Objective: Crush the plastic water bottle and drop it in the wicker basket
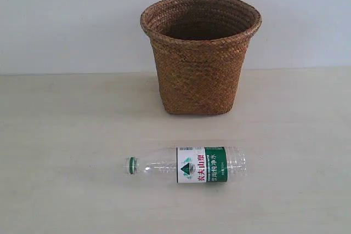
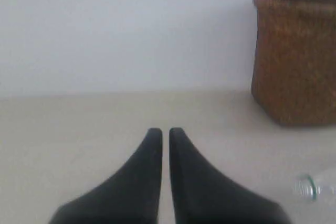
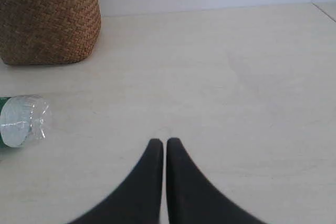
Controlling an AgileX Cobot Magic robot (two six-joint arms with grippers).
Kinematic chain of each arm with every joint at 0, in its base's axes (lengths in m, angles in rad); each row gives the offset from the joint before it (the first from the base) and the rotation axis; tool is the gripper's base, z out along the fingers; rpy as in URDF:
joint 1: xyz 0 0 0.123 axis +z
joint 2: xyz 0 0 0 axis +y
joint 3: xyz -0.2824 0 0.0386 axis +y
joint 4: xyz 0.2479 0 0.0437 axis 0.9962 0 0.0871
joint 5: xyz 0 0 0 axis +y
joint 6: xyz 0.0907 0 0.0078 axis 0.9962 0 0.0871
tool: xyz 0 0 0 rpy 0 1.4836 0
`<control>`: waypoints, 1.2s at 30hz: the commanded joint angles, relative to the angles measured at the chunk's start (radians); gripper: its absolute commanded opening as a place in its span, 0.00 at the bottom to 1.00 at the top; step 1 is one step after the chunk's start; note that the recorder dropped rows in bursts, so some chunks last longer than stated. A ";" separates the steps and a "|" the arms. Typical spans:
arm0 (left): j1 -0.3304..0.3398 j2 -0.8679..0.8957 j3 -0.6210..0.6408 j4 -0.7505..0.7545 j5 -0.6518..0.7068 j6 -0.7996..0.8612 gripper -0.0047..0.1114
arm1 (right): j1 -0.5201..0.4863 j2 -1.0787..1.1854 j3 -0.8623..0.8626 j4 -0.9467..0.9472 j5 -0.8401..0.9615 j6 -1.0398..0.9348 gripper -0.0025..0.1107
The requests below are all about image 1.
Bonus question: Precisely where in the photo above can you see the clear plastic water bottle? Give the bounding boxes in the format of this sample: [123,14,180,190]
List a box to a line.
[123,146,247,184]

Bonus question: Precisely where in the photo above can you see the woven brown wicker basket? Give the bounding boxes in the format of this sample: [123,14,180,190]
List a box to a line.
[140,0,262,115]

